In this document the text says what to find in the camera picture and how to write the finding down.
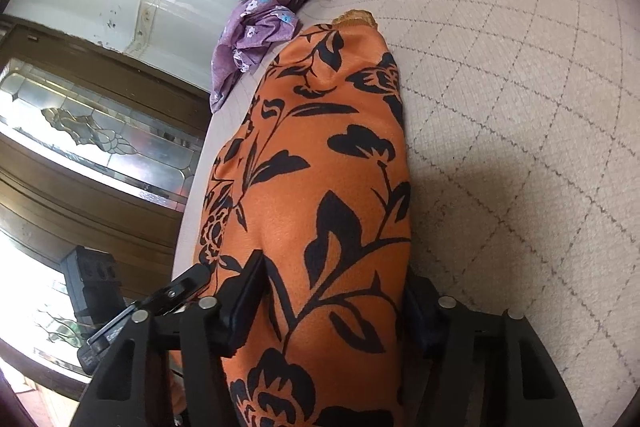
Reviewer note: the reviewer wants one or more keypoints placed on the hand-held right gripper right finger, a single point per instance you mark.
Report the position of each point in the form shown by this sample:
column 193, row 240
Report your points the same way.
column 419, row 307

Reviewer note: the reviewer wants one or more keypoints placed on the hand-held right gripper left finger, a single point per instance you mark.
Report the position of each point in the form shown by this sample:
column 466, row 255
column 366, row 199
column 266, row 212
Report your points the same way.
column 245, row 302

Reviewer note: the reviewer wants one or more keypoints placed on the purple floral garment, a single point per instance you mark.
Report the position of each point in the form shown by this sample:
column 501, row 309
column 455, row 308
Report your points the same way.
column 255, row 27

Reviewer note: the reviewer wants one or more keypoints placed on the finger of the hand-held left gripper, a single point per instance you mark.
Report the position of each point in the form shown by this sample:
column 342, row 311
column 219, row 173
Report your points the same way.
column 185, row 282

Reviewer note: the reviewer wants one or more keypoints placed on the orange black floral shirt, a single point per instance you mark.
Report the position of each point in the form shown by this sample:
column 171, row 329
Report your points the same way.
column 320, row 207

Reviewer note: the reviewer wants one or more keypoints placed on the wooden door with patterned glass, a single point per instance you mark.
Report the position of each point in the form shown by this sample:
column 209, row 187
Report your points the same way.
column 100, row 167

